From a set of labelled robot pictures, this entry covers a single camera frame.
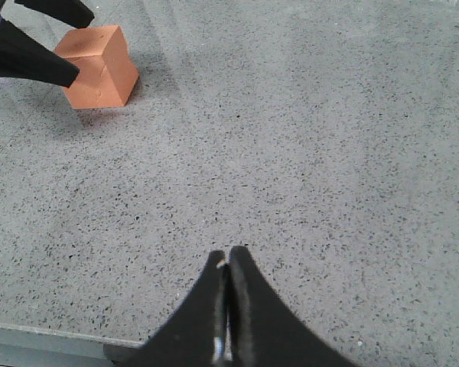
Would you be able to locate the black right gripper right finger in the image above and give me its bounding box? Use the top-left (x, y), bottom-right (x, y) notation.
top-left (229, 246), bottom-right (354, 367)

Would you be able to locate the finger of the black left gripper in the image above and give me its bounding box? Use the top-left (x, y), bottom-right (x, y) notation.
top-left (0, 18), bottom-right (80, 87)
top-left (15, 0), bottom-right (95, 28)

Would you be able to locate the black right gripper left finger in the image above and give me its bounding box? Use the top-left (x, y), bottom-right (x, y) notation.
top-left (119, 250), bottom-right (229, 367)

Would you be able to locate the orange foam cube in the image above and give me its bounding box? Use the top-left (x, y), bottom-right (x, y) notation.
top-left (54, 24), bottom-right (138, 109)

